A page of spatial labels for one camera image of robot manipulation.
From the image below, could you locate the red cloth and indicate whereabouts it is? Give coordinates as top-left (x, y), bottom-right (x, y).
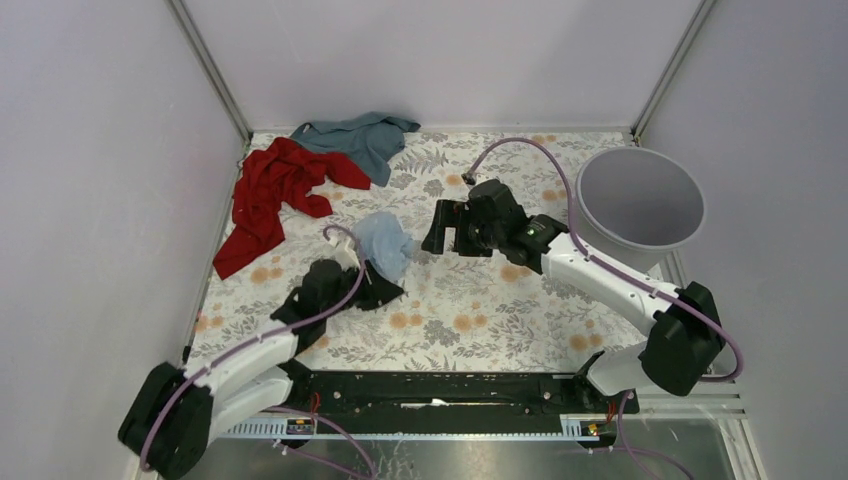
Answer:
top-left (213, 137), bottom-right (371, 280)

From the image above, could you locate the aluminium corner frame post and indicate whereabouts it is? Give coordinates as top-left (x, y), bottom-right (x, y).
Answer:
top-left (630, 0), bottom-right (719, 146)
top-left (164, 0), bottom-right (253, 148)

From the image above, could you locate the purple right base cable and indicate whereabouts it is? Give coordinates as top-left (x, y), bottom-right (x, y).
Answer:
top-left (599, 390), bottom-right (694, 480)

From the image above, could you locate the grey trash bin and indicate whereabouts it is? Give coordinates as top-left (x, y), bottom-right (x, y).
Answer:
top-left (574, 147), bottom-right (707, 272)

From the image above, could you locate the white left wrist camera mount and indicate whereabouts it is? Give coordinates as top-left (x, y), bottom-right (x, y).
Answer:
top-left (330, 237), bottom-right (360, 270)

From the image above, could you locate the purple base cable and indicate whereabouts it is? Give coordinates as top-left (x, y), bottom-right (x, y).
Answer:
top-left (268, 405), bottom-right (379, 480)
top-left (599, 390), bottom-right (694, 480)

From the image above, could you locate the floral patterned table mat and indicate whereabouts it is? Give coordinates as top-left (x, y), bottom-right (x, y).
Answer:
top-left (190, 132), bottom-right (642, 372)

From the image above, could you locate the left aluminium corner frame post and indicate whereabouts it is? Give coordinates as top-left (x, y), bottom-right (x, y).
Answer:
top-left (164, 0), bottom-right (253, 148)

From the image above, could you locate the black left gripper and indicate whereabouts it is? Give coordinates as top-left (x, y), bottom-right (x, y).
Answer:
top-left (321, 258), bottom-right (403, 319)

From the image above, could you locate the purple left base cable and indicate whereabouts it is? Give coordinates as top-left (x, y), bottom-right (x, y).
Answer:
top-left (268, 405), bottom-right (379, 480)

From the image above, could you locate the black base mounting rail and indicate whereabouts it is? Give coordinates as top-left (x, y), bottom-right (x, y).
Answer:
top-left (281, 360), bottom-right (622, 435)

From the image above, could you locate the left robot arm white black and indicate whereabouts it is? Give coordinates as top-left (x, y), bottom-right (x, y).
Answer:
top-left (117, 259), bottom-right (404, 479)

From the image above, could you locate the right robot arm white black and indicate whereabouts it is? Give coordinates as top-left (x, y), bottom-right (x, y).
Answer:
top-left (421, 180), bottom-right (726, 412)

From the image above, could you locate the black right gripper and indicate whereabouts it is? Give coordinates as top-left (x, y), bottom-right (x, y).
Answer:
top-left (420, 199), bottom-right (503, 258)

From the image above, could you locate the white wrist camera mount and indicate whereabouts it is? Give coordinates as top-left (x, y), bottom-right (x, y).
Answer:
top-left (461, 172), bottom-right (485, 189)
top-left (330, 237), bottom-right (360, 270)

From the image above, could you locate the grey-blue cloth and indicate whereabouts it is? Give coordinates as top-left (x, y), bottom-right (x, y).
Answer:
top-left (290, 112), bottom-right (421, 187)

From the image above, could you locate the right aluminium corner frame post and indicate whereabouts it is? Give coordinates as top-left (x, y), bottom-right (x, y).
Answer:
top-left (630, 0), bottom-right (719, 146)

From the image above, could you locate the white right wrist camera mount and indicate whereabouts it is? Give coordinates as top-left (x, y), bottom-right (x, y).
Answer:
top-left (461, 172), bottom-right (485, 189)

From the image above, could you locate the light blue plastic trash bag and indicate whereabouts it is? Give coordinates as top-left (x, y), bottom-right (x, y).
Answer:
top-left (353, 212), bottom-right (415, 283)

